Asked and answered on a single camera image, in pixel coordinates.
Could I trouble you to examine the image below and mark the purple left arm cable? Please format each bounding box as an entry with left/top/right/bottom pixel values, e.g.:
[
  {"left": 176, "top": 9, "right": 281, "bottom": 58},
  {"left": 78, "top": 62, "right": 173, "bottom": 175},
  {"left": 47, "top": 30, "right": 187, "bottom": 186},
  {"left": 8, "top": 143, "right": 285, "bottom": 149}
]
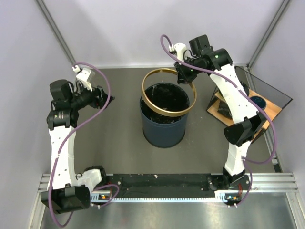
[{"left": 47, "top": 62, "right": 120, "bottom": 227}]

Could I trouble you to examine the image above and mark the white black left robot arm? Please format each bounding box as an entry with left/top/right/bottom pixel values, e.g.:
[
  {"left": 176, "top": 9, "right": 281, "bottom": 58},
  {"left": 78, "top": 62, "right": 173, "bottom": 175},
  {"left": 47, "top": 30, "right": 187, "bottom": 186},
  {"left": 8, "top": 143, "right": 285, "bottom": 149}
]
[{"left": 41, "top": 79, "right": 114, "bottom": 214}]

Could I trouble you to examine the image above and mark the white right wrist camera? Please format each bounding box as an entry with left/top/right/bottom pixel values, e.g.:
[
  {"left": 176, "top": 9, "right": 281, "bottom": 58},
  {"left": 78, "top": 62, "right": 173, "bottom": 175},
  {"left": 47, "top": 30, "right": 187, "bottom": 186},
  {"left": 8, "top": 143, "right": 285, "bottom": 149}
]
[{"left": 169, "top": 42, "right": 187, "bottom": 61}]

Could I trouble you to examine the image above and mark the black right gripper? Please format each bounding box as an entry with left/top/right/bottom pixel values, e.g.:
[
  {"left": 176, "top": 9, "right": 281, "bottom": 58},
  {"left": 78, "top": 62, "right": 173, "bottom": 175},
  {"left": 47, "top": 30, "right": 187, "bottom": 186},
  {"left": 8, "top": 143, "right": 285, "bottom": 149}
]
[{"left": 173, "top": 56, "right": 201, "bottom": 85}]

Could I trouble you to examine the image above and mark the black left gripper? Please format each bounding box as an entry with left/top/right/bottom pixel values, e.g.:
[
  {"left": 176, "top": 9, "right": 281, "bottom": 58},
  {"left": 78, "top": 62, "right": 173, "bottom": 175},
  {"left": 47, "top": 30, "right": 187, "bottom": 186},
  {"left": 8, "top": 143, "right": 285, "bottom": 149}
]
[{"left": 69, "top": 81, "right": 114, "bottom": 110}]

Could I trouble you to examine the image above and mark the black trash bag roll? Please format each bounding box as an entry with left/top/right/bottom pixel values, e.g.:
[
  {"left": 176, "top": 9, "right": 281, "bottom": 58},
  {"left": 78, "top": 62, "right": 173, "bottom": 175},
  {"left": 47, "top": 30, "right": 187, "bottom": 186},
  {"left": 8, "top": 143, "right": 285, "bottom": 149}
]
[{"left": 217, "top": 101, "right": 232, "bottom": 119}]

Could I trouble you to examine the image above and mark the dark blue gold-rimmed trash bin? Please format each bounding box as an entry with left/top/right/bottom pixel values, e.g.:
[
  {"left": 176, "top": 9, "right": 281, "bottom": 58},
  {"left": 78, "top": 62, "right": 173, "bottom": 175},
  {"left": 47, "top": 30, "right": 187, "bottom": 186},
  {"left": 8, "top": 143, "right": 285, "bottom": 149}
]
[{"left": 139, "top": 83, "right": 191, "bottom": 149}]

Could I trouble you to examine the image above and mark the wooden shelf with glass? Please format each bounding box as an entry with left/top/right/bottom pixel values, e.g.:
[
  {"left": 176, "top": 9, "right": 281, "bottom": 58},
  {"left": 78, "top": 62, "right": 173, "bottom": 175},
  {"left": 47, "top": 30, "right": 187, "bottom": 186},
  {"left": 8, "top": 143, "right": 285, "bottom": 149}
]
[{"left": 206, "top": 66, "right": 293, "bottom": 126}]

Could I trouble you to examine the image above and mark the aluminium frame rail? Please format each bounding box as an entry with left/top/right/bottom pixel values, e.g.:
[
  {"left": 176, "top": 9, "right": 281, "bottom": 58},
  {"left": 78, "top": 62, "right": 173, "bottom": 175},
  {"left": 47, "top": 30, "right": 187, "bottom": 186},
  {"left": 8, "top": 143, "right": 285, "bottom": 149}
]
[{"left": 38, "top": 172, "right": 299, "bottom": 193}]

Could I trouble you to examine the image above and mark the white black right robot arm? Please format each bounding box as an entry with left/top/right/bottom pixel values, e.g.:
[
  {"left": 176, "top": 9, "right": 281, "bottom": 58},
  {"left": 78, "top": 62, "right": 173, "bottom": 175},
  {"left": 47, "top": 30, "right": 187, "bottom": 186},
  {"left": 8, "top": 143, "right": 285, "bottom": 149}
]
[{"left": 169, "top": 35, "right": 266, "bottom": 189}]

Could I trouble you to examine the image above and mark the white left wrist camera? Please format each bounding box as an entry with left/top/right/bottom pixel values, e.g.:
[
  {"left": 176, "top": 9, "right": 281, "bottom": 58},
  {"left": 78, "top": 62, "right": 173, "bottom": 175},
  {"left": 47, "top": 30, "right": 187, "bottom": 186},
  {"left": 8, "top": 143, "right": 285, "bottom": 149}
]
[{"left": 72, "top": 65, "right": 95, "bottom": 92}]

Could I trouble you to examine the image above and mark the grey slotted cable duct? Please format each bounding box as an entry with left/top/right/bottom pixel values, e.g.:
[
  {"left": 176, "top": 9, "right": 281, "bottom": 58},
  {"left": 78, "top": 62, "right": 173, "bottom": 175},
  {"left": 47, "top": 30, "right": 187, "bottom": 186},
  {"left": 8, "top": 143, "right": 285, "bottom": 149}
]
[{"left": 91, "top": 190, "right": 242, "bottom": 204}]

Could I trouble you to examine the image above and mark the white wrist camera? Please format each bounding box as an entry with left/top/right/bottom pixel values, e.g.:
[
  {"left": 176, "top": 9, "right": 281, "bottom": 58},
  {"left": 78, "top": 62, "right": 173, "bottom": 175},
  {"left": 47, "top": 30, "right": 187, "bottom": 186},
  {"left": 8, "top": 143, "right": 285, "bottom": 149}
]
[
  {"left": 72, "top": 65, "right": 95, "bottom": 92},
  {"left": 169, "top": 42, "right": 187, "bottom": 61}
]

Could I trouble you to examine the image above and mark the gold metal bin rim ring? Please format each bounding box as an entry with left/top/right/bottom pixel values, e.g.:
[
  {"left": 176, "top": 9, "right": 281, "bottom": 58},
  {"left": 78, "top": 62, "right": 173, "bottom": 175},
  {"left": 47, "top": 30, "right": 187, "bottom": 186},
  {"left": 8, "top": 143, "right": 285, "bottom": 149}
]
[{"left": 142, "top": 68, "right": 198, "bottom": 118}]

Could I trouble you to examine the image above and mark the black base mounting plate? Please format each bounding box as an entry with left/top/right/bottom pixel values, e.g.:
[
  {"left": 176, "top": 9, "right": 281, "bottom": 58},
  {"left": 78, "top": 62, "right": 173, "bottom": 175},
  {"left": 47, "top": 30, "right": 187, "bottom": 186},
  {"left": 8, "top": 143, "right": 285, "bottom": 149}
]
[{"left": 102, "top": 173, "right": 250, "bottom": 198}]

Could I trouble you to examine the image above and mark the blue ceramic mug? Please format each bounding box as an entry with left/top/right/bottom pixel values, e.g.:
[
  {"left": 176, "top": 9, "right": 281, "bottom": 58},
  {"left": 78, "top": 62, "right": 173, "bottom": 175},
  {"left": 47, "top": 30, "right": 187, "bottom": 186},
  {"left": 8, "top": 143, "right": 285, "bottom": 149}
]
[{"left": 250, "top": 96, "right": 267, "bottom": 110}]

